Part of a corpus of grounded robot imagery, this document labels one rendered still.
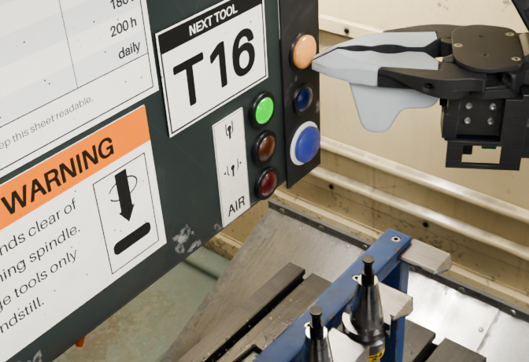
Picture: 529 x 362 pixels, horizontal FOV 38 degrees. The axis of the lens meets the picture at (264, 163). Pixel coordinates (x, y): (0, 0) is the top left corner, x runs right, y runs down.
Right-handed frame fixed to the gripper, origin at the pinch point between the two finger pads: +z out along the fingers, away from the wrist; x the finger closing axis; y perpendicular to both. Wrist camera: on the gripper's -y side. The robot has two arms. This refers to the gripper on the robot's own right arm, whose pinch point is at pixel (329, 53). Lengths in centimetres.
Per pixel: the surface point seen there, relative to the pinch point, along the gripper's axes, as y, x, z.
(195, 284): 113, 94, 44
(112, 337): 113, 73, 60
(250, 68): -1.0, -4.6, 5.0
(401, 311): 49, 25, -7
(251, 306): 81, 55, 20
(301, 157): 8.5, -1.0, 2.1
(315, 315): 38.1, 11.6, 2.8
